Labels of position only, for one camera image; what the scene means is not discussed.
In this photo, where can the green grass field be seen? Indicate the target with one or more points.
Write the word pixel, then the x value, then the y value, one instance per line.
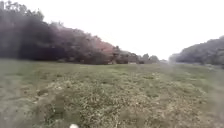
pixel 113 96

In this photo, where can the wood of trees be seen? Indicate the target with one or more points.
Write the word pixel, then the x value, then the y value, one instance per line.
pixel 50 43

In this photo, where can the robot's own part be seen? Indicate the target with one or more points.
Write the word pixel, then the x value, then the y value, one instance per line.
pixel 73 126

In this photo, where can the wooded hill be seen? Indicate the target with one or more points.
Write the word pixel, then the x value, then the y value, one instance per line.
pixel 203 51

